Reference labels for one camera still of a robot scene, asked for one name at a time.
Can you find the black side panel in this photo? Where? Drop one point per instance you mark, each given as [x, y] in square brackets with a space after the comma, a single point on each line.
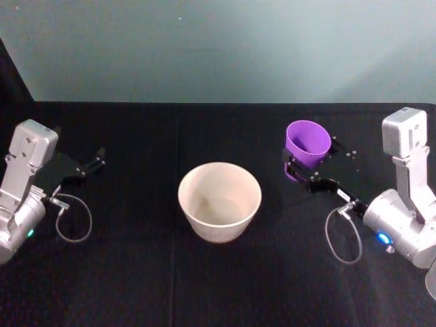
[12, 78]

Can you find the purple plastic cup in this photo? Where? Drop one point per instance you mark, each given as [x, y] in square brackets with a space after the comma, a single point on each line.
[308, 139]

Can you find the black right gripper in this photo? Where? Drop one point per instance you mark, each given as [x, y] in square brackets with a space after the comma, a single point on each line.
[327, 185]

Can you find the black table cloth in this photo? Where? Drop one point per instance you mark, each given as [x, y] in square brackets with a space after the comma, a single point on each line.
[143, 279]

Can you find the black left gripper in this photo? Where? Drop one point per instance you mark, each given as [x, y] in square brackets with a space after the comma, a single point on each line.
[63, 165]

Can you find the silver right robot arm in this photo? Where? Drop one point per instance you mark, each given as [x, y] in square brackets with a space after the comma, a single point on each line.
[405, 218]

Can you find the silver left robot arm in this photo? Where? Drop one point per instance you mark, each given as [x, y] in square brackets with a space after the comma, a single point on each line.
[20, 190]

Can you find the cream round bowl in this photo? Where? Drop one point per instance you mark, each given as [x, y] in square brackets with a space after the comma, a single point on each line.
[218, 201]

